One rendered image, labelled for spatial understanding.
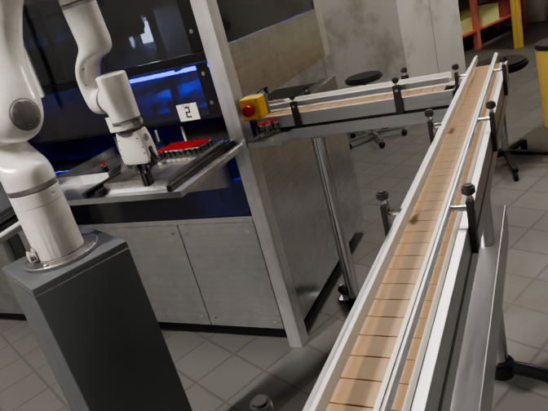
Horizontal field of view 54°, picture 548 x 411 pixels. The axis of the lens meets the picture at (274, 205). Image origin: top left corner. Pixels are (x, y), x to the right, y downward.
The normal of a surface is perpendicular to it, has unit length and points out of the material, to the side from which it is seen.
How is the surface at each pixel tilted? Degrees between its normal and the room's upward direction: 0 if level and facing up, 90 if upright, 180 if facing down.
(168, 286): 90
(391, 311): 0
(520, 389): 0
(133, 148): 91
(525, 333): 0
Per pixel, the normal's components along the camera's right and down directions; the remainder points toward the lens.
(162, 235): -0.40, 0.43
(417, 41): 0.65, 0.12
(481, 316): -0.25, -0.90
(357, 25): -0.72, 0.42
